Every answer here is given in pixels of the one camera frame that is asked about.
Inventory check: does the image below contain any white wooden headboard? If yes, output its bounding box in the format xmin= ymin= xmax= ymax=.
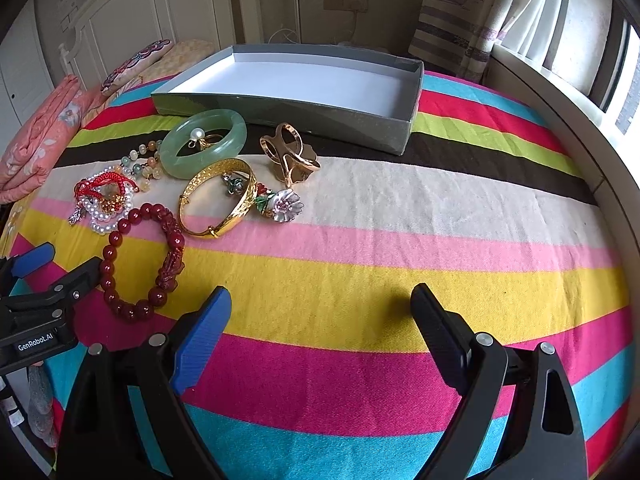
xmin=58 ymin=0 xmax=264 ymax=89

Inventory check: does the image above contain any red bead bracelet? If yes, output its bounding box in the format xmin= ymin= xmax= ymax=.
xmin=98 ymin=201 xmax=187 ymax=323

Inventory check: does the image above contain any embroidered decorative pillow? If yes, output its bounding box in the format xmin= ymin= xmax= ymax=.
xmin=101 ymin=39 xmax=174 ymax=96

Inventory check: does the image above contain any white wardrobe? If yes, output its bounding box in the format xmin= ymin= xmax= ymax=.
xmin=0 ymin=0 xmax=54 ymax=153

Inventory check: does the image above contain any gold filigree bangle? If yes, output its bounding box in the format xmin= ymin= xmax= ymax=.
xmin=177 ymin=158 xmax=258 ymax=238

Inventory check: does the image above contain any yellow floral pillow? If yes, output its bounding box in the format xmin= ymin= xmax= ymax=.
xmin=81 ymin=39 xmax=216 ymax=128

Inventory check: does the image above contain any red cord knot bracelet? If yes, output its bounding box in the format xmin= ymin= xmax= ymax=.
xmin=72 ymin=169 xmax=140 ymax=215

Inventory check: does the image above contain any grey cardboard tray box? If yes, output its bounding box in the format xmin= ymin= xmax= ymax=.
xmin=152 ymin=44 xmax=424 ymax=155

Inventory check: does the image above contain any silver lotus flower brooch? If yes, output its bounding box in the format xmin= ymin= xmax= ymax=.
xmin=255 ymin=183 xmax=304 ymax=223

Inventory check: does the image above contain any wall power socket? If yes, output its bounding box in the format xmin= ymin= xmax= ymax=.
xmin=323 ymin=0 xmax=369 ymax=13

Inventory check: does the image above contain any pink folded quilt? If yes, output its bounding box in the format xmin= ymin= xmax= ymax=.
xmin=1 ymin=75 xmax=104 ymax=205

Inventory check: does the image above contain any white pearl necklace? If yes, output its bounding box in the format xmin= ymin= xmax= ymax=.
xmin=67 ymin=164 xmax=137 ymax=236

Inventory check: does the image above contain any multicolour jade bead necklace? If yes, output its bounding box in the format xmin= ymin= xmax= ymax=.
xmin=115 ymin=138 xmax=166 ymax=193

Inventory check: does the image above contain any gold emerald ring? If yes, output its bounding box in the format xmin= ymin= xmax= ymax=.
xmin=221 ymin=171 xmax=248 ymax=198

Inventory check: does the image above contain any green jade bangle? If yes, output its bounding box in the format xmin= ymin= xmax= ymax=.
xmin=160 ymin=108 xmax=247 ymax=180

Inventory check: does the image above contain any striped colourful bed sheet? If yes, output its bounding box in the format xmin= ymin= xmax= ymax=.
xmin=8 ymin=70 xmax=637 ymax=480

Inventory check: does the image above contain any striped curtain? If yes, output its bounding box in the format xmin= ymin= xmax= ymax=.
xmin=408 ymin=0 xmax=574 ymax=84

